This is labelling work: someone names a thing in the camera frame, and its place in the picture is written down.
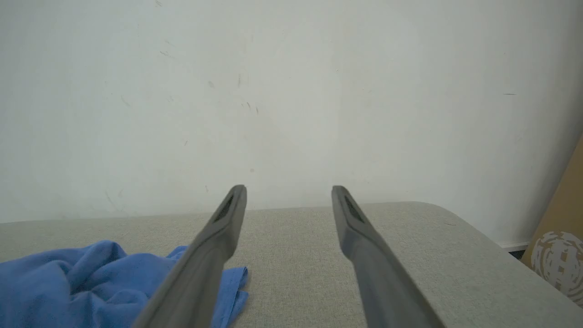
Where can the brown cardboard box white print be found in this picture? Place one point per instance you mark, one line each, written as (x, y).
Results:
(562, 228)

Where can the white baseboard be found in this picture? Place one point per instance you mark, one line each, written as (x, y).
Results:
(513, 246)

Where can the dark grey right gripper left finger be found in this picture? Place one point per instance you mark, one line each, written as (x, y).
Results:
(200, 273)

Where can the grey fabric sofa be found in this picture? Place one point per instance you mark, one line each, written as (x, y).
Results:
(296, 273)

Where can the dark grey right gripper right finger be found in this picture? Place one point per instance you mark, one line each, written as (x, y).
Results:
(378, 282)

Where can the blue garment with white sleeves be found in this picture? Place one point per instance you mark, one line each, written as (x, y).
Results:
(82, 287)

